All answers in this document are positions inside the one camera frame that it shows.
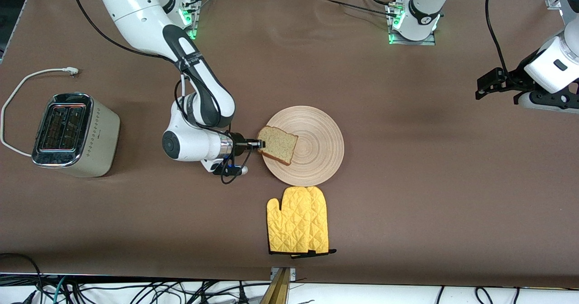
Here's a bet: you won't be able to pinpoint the slice of white bread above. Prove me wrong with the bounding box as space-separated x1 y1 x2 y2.
256 126 299 166

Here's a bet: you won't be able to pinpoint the round light wooden plate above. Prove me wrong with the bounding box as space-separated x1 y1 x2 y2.
261 106 345 187

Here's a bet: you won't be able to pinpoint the cream toaster with chrome top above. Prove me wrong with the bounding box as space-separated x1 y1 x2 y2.
31 92 121 178

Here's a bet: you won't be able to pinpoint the yellow quilted oven mitt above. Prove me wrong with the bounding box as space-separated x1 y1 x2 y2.
305 185 337 258
266 186 317 255

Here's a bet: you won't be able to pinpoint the brown table cover sheet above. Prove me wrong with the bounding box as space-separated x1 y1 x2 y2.
0 0 579 289

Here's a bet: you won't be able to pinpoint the gold metal beam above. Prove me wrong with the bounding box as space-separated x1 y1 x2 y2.
260 268 291 304

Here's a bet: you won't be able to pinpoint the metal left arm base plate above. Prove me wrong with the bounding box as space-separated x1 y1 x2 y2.
388 29 437 46

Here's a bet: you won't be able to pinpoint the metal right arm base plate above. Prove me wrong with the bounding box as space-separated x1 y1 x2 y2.
181 0 200 40

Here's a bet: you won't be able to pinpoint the small metal table bracket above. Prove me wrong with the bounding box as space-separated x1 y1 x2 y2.
270 266 296 281

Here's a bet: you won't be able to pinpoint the black cable to arm base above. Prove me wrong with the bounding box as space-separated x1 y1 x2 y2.
312 0 401 19

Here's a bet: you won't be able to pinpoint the tangled black floor cables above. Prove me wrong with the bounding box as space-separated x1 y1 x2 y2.
68 278 272 304

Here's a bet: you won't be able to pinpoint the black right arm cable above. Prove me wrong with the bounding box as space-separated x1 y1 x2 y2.
70 0 254 185

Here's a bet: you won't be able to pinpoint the white toaster power cord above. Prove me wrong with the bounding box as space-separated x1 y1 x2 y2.
0 67 80 157

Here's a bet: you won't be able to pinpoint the teal floor cable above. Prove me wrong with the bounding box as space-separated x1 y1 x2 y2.
51 276 69 304

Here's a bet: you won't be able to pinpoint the black looped floor cable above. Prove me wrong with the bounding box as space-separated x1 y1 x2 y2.
0 253 44 304

